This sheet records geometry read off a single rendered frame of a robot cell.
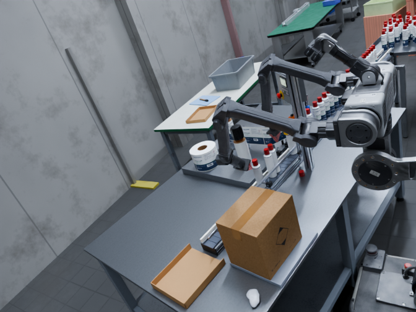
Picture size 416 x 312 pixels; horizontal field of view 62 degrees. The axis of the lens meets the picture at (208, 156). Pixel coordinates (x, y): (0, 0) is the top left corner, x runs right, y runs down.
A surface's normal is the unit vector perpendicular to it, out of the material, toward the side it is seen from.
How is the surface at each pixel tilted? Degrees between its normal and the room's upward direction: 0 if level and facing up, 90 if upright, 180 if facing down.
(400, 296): 0
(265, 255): 90
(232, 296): 0
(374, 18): 90
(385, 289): 0
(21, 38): 90
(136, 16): 90
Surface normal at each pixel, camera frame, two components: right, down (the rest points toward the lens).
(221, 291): -0.30, -0.84
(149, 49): 0.82, 0.02
